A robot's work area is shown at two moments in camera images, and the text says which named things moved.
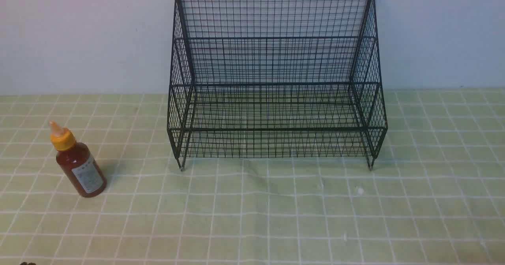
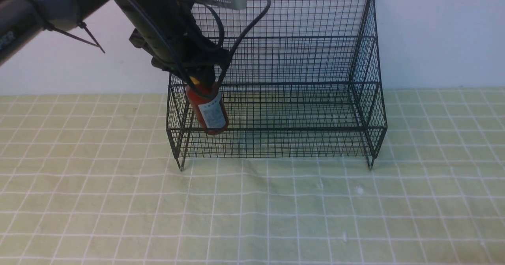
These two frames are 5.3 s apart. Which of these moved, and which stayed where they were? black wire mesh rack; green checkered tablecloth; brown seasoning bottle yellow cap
Moved: brown seasoning bottle yellow cap
Stayed: black wire mesh rack; green checkered tablecloth
